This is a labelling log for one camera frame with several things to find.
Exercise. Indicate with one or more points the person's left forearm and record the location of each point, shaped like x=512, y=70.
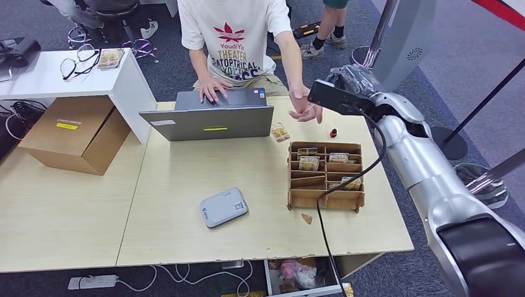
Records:
x=291, y=61

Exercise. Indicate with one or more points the black office chair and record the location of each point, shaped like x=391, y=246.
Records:
x=117, y=10

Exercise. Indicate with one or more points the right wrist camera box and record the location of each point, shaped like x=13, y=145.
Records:
x=336, y=98

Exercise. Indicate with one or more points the silver kiosk stand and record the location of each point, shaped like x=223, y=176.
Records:
x=402, y=41

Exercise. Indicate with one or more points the black eyeglasses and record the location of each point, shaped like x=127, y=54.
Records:
x=74, y=73

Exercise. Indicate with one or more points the grey laptop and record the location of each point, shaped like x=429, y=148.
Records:
x=197, y=123

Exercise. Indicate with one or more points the black keyboard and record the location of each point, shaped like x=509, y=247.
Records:
x=307, y=30

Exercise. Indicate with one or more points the chrome stanchion post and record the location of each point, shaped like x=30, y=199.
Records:
x=488, y=186
x=363, y=57

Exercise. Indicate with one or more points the small red black object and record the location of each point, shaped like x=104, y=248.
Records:
x=333, y=133

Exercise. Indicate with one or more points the grey flat plate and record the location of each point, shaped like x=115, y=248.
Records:
x=6, y=74

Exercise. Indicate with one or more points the person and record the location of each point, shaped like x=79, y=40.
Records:
x=328, y=24
x=78, y=12
x=234, y=41

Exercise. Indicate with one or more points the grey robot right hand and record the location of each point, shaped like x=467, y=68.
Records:
x=354, y=80

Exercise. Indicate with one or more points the person's right forearm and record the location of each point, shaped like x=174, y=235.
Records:
x=201, y=65

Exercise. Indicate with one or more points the white storage bin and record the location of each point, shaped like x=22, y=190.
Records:
x=268, y=278

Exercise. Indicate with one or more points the black stanchion post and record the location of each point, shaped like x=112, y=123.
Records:
x=451, y=143

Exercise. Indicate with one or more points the red barrier belt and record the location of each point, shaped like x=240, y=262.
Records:
x=500, y=12

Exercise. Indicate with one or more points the person's left hand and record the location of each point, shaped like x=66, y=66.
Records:
x=301, y=98

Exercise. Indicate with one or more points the pink plastic bag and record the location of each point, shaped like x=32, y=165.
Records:
x=299, y=274

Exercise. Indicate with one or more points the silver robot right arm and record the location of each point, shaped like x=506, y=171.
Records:
x=430, y=184

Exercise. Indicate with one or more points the grey card reader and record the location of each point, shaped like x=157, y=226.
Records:
x=223, y=208

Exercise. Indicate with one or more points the small wood chip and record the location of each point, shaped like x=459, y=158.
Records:
x=307, y=219

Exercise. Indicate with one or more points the person's right hand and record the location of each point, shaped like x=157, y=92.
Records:
x=213, y=88

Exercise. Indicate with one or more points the black device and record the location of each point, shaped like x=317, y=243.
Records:
x=18, y=51

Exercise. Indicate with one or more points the wooden card organizer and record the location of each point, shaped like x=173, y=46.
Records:
x=307, y=198

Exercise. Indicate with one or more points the white side table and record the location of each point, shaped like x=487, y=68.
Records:
x=49, y=82

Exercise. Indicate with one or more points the white power strip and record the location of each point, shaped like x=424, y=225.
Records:
x=92, y=282

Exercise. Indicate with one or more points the cardboard box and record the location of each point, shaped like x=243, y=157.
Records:
x=69, y=131

